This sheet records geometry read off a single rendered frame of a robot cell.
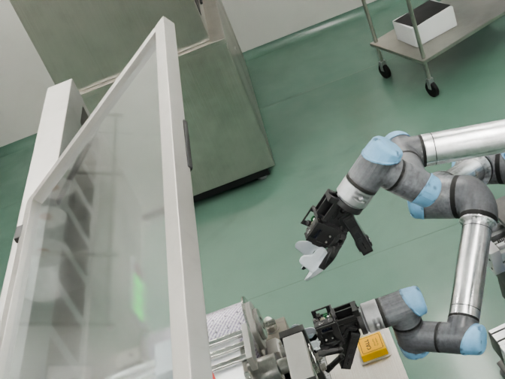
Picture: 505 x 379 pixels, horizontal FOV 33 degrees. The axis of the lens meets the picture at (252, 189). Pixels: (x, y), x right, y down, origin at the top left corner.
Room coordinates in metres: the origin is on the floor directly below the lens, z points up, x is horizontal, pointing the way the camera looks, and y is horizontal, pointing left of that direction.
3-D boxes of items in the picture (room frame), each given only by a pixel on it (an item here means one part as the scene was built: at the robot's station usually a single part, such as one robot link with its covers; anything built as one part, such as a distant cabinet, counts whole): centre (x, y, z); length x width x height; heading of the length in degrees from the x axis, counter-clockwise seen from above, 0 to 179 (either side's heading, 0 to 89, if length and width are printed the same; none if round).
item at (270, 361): (1.28, 0.12, 1.33); 0.06 x 0.06 x 0.06; 85
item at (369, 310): (1.55, -0.14, 1.11); 0.08 x 0.05 x 0.08; 175
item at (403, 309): (1.55, -0.22, 1.11); 0.11 x 0.08 x 0.09; 85
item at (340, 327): (1.56, -0.06, 1.12); 0.12 x 0.08 x 0.09; 85
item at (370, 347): (1.67, -0.13, 0.91); 0.07 x 0.07 x 0.02; 85
